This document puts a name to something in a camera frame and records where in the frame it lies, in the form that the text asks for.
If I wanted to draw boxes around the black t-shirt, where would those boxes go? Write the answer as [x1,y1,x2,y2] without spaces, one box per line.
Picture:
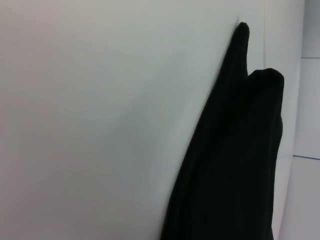
[159,21,286,240]

